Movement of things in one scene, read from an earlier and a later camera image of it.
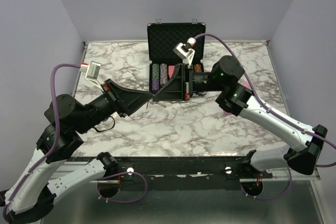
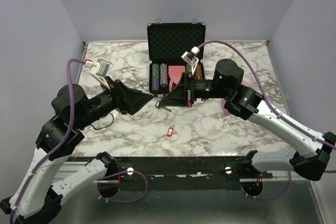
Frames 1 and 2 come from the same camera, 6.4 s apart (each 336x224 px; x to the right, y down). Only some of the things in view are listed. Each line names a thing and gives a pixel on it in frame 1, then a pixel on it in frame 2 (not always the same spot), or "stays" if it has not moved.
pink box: (245, 84) stays
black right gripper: (176, 89) -> (180, 96)
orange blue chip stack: (163, 73) stays
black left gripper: (130, 100) stays
